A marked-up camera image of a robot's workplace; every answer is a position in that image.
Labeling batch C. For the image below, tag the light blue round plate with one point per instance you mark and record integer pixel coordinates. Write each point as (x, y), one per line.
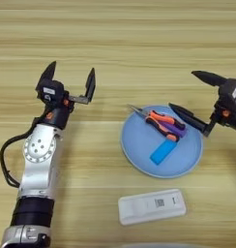
(136, 145)

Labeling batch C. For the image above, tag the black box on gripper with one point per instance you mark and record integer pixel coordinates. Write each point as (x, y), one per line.
(49, 90)
(231, 90)

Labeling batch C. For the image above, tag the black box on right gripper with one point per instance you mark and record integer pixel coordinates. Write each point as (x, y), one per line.
(231, 90)

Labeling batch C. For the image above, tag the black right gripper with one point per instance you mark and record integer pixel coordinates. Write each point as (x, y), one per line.
(232, 119)

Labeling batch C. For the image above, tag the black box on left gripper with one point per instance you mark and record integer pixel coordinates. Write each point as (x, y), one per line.
(49, 90)

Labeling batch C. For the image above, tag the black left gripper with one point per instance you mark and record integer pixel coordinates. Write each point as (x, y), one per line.
(57, 117)

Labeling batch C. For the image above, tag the blue rectangular block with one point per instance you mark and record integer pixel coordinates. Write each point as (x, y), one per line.
(162, 153)

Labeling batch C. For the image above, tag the white rectangular plastic case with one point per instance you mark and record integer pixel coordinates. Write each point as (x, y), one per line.
(145, 208)

